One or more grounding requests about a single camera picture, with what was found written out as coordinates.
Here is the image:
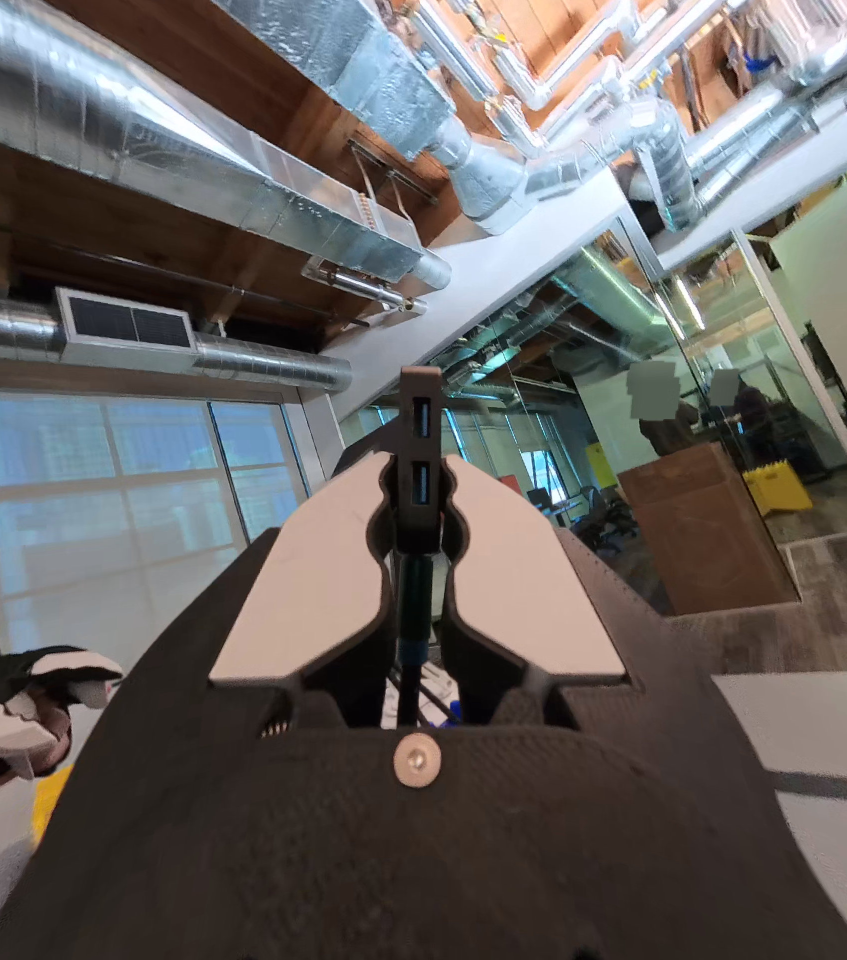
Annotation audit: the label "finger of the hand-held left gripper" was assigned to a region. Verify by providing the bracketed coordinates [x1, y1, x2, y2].
[24, 648, 125, 711]
[0, 693, 72, 779]

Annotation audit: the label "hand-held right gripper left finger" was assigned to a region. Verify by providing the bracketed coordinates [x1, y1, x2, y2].
[208, 452, 396, 699]

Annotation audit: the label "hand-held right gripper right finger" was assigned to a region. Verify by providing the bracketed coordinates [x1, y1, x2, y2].
[442, 453, 629, 697]

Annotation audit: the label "black hub cable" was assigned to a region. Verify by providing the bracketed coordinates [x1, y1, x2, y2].
[392, 553, 437, 730]

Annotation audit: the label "grey usb hub adapter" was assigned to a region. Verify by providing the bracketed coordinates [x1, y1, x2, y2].
[398, 366, 446, 558]

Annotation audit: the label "yellow plastic bin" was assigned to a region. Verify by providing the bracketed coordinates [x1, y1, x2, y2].
[30, 763, 75, 843]

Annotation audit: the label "black office chair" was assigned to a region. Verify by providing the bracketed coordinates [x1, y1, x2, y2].
[572, 486, 636, 552]

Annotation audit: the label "large window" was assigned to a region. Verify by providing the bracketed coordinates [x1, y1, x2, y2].
[0, 388, 314, 655]

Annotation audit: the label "brown wooden cabinet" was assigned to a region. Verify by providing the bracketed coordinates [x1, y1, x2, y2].
[617, 441, 802, 618]

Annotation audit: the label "small yellow storage bin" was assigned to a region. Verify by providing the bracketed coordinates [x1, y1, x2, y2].
[740, 460, 815, 519]

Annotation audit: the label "metal cylinder fitting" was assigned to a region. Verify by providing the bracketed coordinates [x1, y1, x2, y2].
[305, 257, 429, 318]

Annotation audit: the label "white vent grille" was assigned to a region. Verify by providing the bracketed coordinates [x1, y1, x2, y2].
[54, 286, 197, 367]

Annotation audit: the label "dark grey tape strip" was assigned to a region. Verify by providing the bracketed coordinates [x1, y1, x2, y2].
[767, 771, 847, 805]

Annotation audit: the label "silver insulated pipes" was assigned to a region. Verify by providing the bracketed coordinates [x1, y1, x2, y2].
[416, 0, 847, 235]

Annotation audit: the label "round silver air duct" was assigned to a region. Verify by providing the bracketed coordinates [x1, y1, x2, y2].
[0, 288, 354, 393]

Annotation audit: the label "glass partition wall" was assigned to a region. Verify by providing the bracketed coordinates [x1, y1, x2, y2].
[339, 221, 847, 579]

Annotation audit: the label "rectangular silver air duct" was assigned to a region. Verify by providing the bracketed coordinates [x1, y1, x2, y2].
[0, 0, 452, 292]

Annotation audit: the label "foil insulated duct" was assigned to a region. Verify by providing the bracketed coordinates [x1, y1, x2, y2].
[213, 0, 531, 235]

